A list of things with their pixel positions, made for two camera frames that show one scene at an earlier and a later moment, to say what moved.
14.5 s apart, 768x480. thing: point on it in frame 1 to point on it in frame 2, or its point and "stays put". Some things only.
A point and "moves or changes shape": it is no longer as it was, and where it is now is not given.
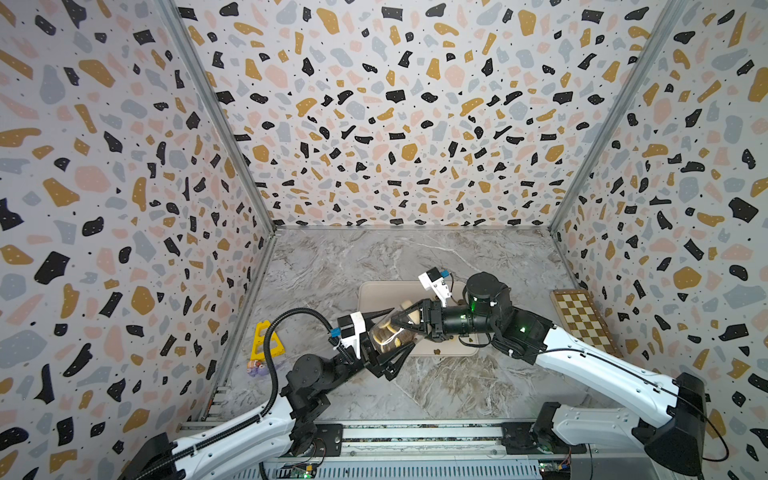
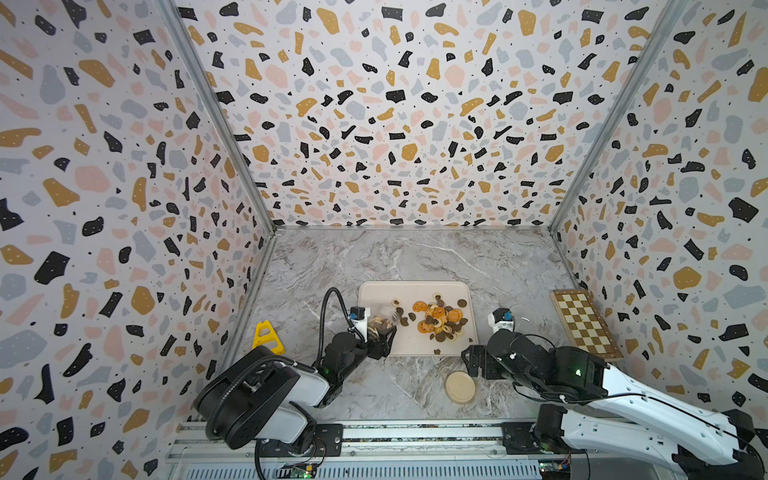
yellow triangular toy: x=259 y=340 stays put
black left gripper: x=375 y=364 to x=383 y=348
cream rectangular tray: x=377 y=297 stays put
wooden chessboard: x=582 y=319 stays put
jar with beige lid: x=395 y=330 moves or changes shape
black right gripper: x=434 y=310 to x=473 y=355
